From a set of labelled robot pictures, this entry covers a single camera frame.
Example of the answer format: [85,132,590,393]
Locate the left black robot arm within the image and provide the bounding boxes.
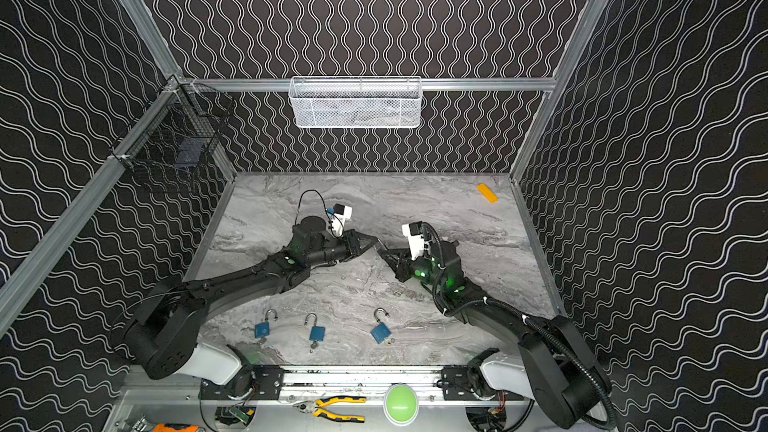
[113,216,378,399]

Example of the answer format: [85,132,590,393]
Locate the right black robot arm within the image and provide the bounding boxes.
[377,222,617,431]

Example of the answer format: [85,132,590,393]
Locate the right blue padlock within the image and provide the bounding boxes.
[370,307,394,345]

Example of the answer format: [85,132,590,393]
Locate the blue padlock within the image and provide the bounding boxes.
[254,308,279,345]
[304,312,325,353]
[370,307,394,345]

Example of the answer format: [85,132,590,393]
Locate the middle blue padlock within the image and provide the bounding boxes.
[304,312,325,353]

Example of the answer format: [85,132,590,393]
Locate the yellow block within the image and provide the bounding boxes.
[477,183,498,204]

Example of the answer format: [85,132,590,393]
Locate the left blue padlock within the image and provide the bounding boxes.
[254,308,279,345]

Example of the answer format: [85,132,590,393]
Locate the green round button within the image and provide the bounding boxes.
[383,383,419,427]

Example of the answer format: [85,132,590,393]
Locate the green circuit board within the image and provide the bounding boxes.
[215,406,256,428]

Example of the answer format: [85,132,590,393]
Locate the orange tool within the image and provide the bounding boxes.
[152,423,201,432]

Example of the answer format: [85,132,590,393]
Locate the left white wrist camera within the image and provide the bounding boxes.
[326,203,352,237]

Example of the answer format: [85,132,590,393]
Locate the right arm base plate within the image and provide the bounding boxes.
[435,366,524,401]

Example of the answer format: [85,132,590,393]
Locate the white wire basket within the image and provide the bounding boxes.
[288,76,423,129]

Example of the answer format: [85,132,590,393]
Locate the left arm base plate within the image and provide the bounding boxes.
[199,365,285,402]

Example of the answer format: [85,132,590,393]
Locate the yellow handled pliers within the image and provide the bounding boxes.
[293,395,368,424]

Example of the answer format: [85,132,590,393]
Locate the black wire basket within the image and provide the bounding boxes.
[113,83,235,195]

